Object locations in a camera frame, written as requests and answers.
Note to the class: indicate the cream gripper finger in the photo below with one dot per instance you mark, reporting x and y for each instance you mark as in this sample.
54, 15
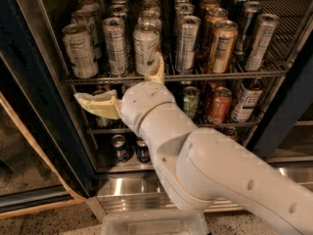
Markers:
158, 76
104, 105

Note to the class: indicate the green can middle centre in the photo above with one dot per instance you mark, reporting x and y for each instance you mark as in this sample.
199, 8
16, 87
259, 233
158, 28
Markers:
191, 96

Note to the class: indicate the glass fridge door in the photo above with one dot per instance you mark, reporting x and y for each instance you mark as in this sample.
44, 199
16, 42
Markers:
44, 164

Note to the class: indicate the silver slim can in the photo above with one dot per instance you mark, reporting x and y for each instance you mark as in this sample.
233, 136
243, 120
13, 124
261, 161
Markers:
250, 11
265, 28

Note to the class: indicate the silver slim can behind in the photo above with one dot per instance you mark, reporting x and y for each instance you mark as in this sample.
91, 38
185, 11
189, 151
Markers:
250, 11

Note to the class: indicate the white can front left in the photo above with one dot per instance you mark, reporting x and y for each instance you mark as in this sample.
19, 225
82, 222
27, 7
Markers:
80, 51

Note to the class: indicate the white can second row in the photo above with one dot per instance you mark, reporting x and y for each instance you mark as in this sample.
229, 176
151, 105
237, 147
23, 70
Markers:
86, 18

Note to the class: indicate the silver slim can right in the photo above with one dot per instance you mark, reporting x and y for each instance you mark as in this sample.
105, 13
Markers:
265, 28

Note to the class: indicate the clear plastic container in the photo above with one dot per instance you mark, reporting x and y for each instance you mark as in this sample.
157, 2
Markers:
154, 222

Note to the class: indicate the silver can second row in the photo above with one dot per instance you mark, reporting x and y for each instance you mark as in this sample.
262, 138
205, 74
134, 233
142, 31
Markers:
181, 10

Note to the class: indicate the top wire shelf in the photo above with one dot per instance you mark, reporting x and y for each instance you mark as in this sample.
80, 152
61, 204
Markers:
292, 13

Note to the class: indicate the wire shelf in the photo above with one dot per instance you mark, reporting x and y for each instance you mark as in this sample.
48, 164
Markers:
292, 13
206, 89

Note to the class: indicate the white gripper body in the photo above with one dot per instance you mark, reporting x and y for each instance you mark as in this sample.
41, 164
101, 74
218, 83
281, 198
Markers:
143, 102

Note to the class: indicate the redbull can second row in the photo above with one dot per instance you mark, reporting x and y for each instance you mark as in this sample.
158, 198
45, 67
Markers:
119, 11

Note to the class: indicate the orange can middle shelf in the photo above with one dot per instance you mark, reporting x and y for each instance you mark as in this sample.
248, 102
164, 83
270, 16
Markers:
220, 105

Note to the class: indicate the middle wire shelf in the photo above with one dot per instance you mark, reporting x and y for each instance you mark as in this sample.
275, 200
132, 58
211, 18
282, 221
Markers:
206, 89

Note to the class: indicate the pepsi can bottom left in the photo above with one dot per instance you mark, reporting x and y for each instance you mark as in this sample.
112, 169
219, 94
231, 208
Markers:
120, 148

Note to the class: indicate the silver redbull can front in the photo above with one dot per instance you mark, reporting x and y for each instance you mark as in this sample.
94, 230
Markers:
114, 33

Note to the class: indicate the white 7up can front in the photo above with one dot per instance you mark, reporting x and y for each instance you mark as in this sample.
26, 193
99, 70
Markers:
146, 43

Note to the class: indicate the green can middle shelf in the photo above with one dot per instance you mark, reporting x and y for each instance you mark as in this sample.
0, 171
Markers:
101, 121

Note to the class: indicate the white label bottle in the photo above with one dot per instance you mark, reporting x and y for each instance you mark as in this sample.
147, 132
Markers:
248, 94

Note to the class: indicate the gold can second row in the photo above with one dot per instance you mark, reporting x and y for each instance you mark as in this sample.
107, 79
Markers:
212, 16

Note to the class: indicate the orange can bottom right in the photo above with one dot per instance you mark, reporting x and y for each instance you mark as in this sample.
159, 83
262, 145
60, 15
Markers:
232, 133

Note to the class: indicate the gold tall can front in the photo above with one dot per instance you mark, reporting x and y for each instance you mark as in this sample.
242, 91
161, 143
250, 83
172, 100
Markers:
223, 39

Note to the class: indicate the silver tall can front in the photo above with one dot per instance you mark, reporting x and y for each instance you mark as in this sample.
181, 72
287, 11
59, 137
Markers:
186, 44

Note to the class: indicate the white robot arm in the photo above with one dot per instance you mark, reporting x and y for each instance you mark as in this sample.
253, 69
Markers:
197, 165

